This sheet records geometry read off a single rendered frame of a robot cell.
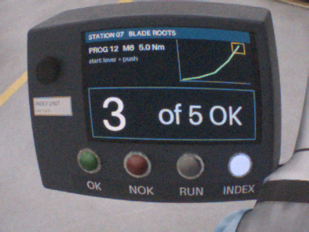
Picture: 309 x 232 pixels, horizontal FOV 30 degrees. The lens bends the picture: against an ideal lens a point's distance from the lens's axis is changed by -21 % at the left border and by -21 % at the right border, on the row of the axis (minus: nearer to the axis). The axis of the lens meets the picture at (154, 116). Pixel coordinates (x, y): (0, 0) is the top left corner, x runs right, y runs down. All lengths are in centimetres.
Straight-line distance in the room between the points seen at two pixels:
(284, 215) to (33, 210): 214
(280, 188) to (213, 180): 31
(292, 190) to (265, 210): 2
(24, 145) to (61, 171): 215
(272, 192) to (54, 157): 39
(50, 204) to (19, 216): 19
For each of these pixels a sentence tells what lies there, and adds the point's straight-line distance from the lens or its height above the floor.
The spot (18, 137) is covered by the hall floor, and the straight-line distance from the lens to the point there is 290.
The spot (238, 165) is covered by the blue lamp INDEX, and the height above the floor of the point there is 112.
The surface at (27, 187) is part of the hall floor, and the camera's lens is 255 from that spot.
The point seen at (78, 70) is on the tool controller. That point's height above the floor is 120.
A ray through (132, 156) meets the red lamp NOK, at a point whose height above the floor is 113.
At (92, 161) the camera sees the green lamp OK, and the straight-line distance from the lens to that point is 65.
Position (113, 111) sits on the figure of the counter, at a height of 116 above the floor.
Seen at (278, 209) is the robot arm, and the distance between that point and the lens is 32.
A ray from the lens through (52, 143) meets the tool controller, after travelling 67.
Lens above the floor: 149
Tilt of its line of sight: 32 degrees down
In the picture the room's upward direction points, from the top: 10 degrees counter-clockwise
